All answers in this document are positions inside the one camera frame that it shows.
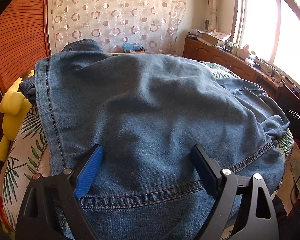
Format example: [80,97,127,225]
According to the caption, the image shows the floral leaf bed cover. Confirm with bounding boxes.
[0,52,294,240]

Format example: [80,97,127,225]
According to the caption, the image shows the blue item at headboard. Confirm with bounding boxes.
[122,42,144,53]

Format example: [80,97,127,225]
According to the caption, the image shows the yellow plush toy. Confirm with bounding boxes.
[0,70,34,162]

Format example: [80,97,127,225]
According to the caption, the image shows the circle pattern sheer curtain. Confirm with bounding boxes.
[48,0,186,54]

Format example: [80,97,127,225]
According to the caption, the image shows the wooden slatted wardrobe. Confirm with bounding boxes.
[0,0,50,138]

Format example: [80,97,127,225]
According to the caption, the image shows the long wooden side cabinet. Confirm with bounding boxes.
[183,36,293,99]

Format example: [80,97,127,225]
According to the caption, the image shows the blue denim jeans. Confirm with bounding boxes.
[18,38,291,240]

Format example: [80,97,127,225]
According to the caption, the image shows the window with wooden frame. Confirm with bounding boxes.
[232,0,300,88]

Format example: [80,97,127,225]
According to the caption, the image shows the cardboard box on cabinet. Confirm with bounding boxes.
[202,33,228,46]

